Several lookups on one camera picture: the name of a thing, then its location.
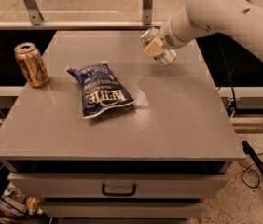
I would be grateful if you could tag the clutter items under cabinet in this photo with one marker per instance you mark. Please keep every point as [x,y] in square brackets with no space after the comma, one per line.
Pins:
[16,208]

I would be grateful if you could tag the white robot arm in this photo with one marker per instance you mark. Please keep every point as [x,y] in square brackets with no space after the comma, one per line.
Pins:
[241,20]

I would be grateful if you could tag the grey drawer cabinet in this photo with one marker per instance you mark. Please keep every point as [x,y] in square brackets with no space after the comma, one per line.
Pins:
[175,142]

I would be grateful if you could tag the silver 7up can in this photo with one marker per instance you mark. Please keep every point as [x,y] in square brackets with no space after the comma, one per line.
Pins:
[168,56]

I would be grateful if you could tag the left metal window bracket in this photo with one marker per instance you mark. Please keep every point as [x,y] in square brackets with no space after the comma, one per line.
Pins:
[34,14]

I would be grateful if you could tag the middle metal window bracket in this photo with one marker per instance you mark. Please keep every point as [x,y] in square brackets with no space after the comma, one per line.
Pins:
[147,12]

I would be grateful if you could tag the gold soda can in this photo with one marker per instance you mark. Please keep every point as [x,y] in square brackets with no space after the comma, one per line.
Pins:
[31,64]

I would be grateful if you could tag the blue kettle chips bag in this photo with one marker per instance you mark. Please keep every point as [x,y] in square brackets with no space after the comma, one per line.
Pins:
[101,90]

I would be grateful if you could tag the black drawer handle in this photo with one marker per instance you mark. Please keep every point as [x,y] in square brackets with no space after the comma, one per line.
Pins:
[109,191]

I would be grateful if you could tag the metal window bracket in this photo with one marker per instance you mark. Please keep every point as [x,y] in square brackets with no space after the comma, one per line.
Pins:
[34,14]
[147,12]

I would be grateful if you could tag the black pole on floor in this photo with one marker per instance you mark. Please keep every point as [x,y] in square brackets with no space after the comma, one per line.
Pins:
[248,150]

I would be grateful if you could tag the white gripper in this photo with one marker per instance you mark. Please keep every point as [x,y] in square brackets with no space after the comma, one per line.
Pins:
[168,35]

